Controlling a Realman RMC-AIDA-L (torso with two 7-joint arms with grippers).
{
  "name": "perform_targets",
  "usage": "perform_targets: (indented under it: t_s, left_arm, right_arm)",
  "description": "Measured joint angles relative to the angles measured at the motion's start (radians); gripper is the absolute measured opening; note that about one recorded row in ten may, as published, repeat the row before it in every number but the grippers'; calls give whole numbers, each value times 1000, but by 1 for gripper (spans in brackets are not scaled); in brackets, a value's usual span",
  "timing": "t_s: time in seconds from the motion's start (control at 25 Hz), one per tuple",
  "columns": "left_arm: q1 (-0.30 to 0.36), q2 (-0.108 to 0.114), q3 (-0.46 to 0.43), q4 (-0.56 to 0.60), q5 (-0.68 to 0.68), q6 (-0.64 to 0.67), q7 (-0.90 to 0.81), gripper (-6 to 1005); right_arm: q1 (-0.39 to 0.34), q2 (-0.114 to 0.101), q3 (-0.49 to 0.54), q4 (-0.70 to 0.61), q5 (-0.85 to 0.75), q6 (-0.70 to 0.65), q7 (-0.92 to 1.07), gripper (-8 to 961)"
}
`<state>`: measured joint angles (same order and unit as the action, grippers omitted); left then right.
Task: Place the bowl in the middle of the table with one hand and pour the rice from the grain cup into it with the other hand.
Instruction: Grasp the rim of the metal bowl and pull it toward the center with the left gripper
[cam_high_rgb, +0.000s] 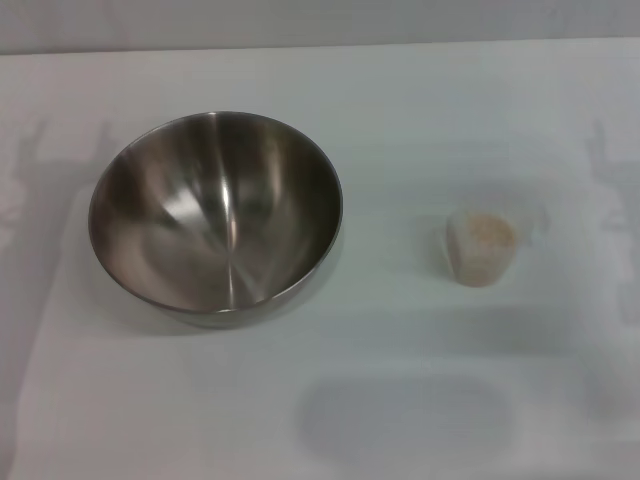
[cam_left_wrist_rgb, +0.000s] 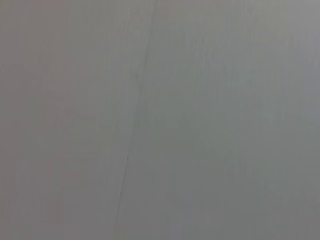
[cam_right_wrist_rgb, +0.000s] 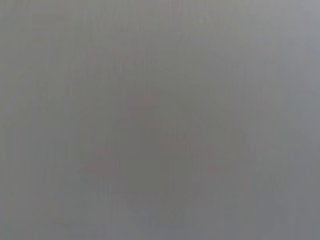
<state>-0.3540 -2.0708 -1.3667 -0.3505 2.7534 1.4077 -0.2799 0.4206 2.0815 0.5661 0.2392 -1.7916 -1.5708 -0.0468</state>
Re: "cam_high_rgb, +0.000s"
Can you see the stainless steel mixing bowl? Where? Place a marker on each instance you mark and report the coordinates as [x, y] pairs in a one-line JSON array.
[[215, 220]]

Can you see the clear plastic measuring cup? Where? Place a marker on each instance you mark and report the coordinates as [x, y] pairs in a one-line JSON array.
[[462, 260]]

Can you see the white rice grains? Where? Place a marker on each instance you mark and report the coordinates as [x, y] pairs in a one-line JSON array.
[[487, 232]]

